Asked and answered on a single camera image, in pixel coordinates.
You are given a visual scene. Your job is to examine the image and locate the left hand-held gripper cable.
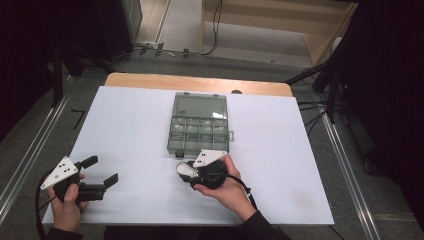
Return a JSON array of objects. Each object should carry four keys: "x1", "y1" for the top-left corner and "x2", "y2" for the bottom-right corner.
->
[{"x1": 34, "y1": 169, "x2": 58, "y2": 240}]

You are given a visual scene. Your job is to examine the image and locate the person's left hand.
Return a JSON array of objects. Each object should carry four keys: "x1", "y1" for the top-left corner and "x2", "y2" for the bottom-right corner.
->
[{"x1": 46, "y1": 173, "x2": 89, "y2": 233}]

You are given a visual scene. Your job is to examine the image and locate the small oval silver tin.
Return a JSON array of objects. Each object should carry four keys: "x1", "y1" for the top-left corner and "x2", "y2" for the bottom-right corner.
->
[{"x1": 175, "y1": 161, "x2": 200, "y2": 180}]

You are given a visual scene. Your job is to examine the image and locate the right hand-held gripper cable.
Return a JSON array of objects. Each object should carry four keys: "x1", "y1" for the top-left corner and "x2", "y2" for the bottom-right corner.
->
[{"x1": 213, "y1": 171, "x2": 259, "y2": 212}]

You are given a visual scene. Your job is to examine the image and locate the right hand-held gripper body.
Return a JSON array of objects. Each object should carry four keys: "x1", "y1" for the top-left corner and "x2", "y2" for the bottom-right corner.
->
[{"x1": 186, "y1": 149, "x2": 232, "y2": 191}]

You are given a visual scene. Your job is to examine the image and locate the person's right hand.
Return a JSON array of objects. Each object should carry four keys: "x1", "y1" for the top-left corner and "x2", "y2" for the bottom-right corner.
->
[{"x1": 192, "y1": 153, "x2": 258, "y2": 223}]

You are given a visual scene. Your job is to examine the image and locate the white table board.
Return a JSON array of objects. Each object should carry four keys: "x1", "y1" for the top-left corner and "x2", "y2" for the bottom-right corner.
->
[{"x1": 42, "y1": 85, "x2": 335, "y2": 226}]

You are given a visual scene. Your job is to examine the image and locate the floor power strip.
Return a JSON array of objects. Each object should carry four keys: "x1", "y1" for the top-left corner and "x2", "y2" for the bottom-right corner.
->
[{"x1": 133, "y1": 41, "x2": 192, "y2": 60}]

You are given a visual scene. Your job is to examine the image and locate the light wooden shelf unit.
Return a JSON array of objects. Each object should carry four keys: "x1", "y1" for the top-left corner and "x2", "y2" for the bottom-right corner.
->
[{"x1": 199, "y1": 0, "x2": 359, "y2": 67}]

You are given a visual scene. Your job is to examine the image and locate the hand-held gripper cable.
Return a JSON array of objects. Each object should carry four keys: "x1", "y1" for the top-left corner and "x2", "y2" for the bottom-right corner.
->
[
  {"x1": 213, "y1": 171, "x2": 259, "y2": 212},
  {"x1": 34, "y1": 169, "x2": 58, "y2": 240}
]

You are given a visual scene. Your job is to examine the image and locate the black floor cables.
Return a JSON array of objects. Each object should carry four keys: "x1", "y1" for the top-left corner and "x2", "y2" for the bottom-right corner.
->
[{"x1": 296, "y1": 99, "x2": 329, "y2": 137}]

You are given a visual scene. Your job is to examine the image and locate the black metal stand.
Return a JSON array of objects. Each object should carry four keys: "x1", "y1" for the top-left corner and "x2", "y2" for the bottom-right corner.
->
[
  {"x1": 49, "y1": 43, "x2": 116, "y2": 108},
  {"x1": 284, "y1": 0, "x2": 368, "y2": 125}
]

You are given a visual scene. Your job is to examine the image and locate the black hanging cable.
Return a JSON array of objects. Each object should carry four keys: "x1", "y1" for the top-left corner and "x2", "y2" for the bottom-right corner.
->
[{"x1": 200, "y1": 0, "x2": 224, "y2": 57}]

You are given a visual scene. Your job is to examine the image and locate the grey translucent compartment box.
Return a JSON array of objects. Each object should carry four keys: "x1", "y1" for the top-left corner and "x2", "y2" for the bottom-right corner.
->
[{"x1": 166, "y1": 91, "x2": 235, "y2": 159}]

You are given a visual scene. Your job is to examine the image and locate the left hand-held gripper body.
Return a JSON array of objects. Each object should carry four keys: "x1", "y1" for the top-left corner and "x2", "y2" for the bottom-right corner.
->
[{"x1": 40, "y1": 155, "x2": 108, "y2": 204}]

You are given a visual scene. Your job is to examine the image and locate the metal floor rail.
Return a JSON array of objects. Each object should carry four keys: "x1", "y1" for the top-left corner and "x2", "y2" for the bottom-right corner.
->
[
  {"x1": 319, "y1": 105, "x2": 382, "y2": 240},
  {"x1": 0, "y1": 75, "x2": 74, "y2": 218}
]

